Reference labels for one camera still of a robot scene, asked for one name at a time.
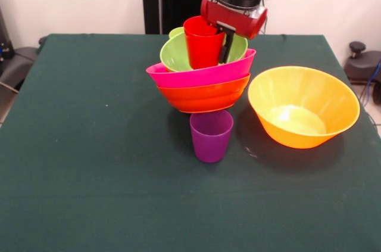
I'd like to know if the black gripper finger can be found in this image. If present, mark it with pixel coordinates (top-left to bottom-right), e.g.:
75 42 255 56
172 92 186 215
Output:
218 32 236 64

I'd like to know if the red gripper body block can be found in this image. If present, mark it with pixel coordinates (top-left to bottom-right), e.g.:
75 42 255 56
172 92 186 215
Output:
199 0 268 41

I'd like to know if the red cup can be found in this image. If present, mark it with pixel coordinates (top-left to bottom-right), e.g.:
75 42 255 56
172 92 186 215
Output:
183 15 226 70

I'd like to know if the large pink bowl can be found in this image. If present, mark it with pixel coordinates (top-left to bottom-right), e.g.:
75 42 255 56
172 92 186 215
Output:
145 48 257 89

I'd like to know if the green bowl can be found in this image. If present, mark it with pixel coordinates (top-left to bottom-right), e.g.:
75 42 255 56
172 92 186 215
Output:
160 31 249 73

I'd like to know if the large red-orange bowl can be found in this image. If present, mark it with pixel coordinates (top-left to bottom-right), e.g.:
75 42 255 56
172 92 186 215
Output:
157 73 251 114

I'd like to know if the large orange bowl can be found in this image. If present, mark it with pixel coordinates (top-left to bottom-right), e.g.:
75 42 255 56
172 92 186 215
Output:
247 66 361 150

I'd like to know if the green cup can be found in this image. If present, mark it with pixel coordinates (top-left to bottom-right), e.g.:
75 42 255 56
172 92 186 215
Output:
168 26 185 39

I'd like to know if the purple cup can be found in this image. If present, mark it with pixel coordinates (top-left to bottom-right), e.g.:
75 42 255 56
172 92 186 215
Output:
189 110 235 163

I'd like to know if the dark green tablecloth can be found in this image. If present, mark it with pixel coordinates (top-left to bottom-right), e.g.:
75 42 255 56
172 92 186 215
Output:
0 33 381 252

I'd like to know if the black equipment box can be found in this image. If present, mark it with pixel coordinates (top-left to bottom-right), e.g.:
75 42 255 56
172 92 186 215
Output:
0 7 15 62

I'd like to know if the grey pedestal leg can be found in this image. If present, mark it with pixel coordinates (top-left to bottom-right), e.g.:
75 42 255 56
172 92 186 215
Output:
0 45 41 92
345 41 381 85

